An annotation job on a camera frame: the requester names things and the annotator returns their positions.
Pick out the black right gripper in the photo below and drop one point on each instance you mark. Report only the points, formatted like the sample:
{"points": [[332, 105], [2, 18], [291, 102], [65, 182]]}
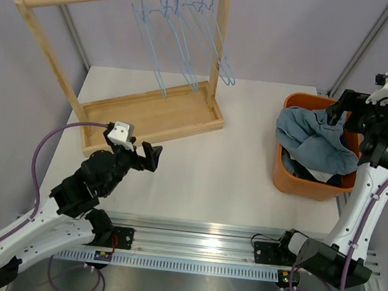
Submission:
{"points": [[353, 102]]}

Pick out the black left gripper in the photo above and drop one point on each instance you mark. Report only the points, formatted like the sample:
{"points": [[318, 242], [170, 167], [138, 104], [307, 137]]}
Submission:
{"points": [[151, 155]]}

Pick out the light denim jacket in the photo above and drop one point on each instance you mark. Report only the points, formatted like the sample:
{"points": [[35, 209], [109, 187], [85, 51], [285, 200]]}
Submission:
{"points": [[309, 139]]}

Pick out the white shirt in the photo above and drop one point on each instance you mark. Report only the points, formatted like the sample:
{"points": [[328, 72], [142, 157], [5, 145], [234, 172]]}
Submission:
{"points": [[298, 170]]}

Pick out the dark blue denim garment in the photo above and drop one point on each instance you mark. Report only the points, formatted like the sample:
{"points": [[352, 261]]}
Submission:
{"points": [[335, 181]]}

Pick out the light blue dark-denim hanger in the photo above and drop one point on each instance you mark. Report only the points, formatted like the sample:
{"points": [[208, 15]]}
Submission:
{"points": [[184, 50]]}

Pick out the light blue grey-skirt hanger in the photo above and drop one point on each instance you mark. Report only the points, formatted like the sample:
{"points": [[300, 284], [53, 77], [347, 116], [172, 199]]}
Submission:
{"points": [[214, 18]]}

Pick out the light blue shirt hanger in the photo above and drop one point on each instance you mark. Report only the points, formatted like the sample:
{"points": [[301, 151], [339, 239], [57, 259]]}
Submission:
{"points": [[145, 34]]}

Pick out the light blue jacket hanger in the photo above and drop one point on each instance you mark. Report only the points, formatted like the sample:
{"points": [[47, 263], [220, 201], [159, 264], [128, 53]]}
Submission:
{"points": [[176, 46]]}

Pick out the light blue skirt hanger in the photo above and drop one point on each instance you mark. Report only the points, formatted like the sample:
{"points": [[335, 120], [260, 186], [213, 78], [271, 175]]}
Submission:
{"points": [[198, 37]]}

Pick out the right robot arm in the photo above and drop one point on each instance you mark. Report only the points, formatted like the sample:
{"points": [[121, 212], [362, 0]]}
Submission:
{"points": [[358, 204]]}

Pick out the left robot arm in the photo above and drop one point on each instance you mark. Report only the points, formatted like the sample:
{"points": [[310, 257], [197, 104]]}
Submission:
{"points": [[70, 215]]}

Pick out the wooden clothes rack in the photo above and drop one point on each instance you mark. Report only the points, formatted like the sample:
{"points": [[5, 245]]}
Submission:
{"points": [[110, 94]]}

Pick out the orange plastic basket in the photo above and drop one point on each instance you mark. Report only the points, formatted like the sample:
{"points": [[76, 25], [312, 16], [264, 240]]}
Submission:
{"points": [[288, 183]]}

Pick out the aluminium corner post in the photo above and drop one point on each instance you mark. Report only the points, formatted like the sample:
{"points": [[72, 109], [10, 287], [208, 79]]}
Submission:
{"points": [[74, 36], [379, 23]]}

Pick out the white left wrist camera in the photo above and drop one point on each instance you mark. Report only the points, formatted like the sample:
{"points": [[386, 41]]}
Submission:
{"points": [[120, 133]]}

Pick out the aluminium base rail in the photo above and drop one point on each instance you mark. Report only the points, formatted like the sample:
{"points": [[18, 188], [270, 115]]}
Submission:
{"points": [[199, 248]]}

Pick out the left aluminium corner post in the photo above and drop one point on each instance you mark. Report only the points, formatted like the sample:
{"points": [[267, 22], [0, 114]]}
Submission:
{"points": [[74, 36]]}

